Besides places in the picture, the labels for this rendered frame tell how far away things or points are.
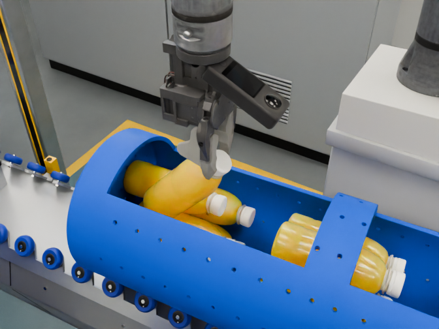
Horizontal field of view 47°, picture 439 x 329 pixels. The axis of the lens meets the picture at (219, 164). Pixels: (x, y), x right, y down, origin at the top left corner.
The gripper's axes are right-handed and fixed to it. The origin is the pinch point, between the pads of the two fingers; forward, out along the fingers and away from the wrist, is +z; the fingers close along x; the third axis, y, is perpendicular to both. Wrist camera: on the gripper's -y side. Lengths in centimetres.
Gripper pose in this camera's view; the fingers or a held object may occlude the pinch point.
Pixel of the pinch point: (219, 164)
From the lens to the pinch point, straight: 76.6
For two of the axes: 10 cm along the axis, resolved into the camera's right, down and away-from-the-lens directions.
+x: -4.4, 5.9, -6.7
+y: -9.0, -2.8, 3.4
